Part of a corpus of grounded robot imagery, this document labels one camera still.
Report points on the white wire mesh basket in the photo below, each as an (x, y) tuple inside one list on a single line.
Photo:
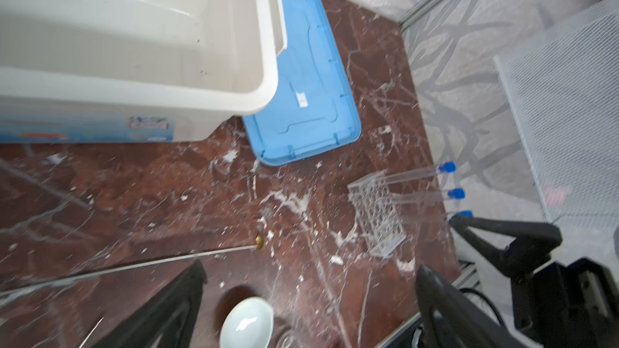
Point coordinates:
[(562, 88)]

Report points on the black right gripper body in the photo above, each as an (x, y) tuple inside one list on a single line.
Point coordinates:
[(563, 306)]

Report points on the small white ceramic dish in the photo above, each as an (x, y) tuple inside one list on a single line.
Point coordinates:
[(249, 324)]

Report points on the pink object in basket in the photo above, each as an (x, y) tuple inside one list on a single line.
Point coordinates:
[(555, 196)]

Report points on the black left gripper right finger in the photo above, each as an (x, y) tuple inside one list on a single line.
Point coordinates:
[(449, 319)]

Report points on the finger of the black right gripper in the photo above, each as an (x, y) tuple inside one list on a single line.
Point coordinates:
[(503, 239)]

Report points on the white plastic storage bin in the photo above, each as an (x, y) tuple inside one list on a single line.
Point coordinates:
[(135, 71)]

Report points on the clear test tube rack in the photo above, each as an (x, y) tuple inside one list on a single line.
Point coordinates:
[(376, 214)]

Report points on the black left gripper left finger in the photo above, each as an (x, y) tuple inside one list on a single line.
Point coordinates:
[(166, 320)]

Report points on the blue plastic bin lid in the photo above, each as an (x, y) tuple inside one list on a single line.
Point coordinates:
[(313, 110)]

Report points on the blue capped test tube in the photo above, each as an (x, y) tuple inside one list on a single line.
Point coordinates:
[(429, 196), (417, 174), (464, 213)]

